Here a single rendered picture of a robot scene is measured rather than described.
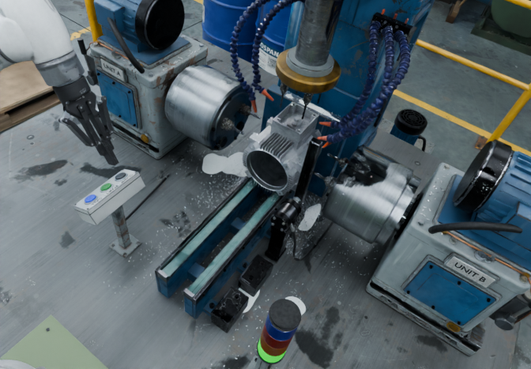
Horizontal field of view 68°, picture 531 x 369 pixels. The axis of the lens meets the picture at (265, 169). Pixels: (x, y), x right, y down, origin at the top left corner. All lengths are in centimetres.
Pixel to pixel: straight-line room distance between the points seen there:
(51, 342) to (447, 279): 101
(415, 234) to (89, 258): 93
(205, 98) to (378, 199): 60
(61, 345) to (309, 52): 97
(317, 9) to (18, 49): 66
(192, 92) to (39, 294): 73
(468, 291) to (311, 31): 75
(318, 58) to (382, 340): 81
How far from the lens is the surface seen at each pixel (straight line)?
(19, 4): 98
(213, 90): 126
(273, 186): 127
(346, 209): 111
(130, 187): 111
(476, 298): 114
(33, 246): 139
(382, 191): 109
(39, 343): 121
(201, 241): 116
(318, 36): 102
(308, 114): 127
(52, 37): 98
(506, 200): 101
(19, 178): 158
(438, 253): 108
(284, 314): 75
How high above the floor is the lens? 191
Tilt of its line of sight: 47 degrees down
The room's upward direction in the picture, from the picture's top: 11 degrees clockwise
